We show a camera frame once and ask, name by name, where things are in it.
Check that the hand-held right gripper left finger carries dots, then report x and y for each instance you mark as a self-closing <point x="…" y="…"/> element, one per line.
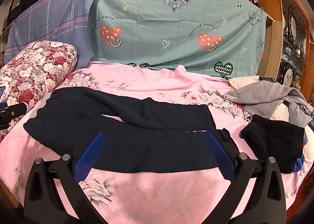
<point x="89" y="156"/>

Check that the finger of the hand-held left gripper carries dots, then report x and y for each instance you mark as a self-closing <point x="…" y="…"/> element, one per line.
<point x="2" y="91"/>
<point x="13" y="112"/>

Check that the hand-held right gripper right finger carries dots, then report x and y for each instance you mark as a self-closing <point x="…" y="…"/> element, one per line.
<point x="219" y="155"/>

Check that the dark navy pants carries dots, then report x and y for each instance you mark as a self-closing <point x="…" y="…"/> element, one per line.
<point x="147" y="145"/>

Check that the red floral quilt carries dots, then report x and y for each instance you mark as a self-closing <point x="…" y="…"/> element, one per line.
<point x="36" y="67"/>

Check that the black folded garment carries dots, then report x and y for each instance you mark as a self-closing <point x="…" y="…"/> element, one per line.
<point x="274" y="140"/>

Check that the pink floral blanket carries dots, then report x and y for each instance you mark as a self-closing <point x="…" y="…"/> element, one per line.
<point x="157" y="189"/>

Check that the grey garment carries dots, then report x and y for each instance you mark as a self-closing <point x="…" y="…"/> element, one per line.
<point x="265" y="94"/>

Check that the cream white pillow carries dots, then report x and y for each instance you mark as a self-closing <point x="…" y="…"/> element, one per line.
<point x="241" y="81"/>

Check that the small blue cloth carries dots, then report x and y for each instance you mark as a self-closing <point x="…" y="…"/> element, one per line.
<point x="299" y="164"/>

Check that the purple plaid sheet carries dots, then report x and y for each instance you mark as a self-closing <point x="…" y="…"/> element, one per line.
<point x="49" y="23"/>

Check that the dark blue cloth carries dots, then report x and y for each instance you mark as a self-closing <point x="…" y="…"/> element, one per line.
<point x="268" y="79"/>

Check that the decorative plate on stand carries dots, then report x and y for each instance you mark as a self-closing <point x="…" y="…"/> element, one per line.
<point x="293" y="25"/>
<point x="289" y="75"/>

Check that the teal heart-printed sheet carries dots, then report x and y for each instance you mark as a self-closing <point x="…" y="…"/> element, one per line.
<point x="147" y="18"/>

